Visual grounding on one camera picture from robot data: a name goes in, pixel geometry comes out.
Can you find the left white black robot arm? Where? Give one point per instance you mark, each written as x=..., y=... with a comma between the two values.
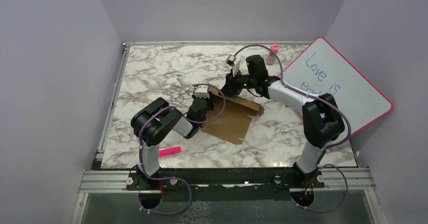
x=154, y=122

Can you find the pink-capped small bottle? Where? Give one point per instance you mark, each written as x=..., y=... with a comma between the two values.
x=271, y=57

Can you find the pink-framed whiteboard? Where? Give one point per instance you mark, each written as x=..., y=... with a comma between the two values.
x=321, y=68

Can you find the brown cardboard box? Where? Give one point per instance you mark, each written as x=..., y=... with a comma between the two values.
x=232, y=123

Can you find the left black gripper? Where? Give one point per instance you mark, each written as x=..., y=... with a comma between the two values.
x=208, y=100

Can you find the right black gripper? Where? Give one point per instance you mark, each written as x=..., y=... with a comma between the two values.
x=231, y=88

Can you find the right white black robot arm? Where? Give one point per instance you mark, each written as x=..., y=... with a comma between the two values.
x=323, y=122

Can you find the aluminium front frame rail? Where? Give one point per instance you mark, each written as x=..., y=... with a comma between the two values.
x=233, y=195

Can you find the pink rectangular stick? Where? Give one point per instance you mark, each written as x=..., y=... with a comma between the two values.
x=169, y=151

